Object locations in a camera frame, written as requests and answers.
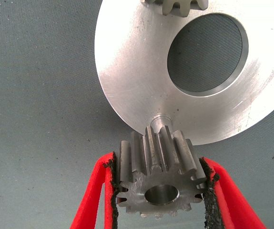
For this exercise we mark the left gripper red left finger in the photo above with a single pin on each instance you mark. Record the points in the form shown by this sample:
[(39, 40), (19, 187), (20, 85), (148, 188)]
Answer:
[(91, 198)]

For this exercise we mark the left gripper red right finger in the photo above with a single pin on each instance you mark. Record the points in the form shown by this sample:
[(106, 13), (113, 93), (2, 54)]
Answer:
[(232, 198)]

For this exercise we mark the small steel planetary gear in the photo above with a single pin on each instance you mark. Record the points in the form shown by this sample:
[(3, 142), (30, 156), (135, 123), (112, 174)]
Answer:
[(136, 190), (179, 7)]

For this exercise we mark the round metal carrier plate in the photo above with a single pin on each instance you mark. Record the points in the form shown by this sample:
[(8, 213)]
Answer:
[(132, 71)]

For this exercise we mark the dark grey table cloth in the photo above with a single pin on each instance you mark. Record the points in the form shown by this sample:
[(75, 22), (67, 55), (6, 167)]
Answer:
[(32, 95)]

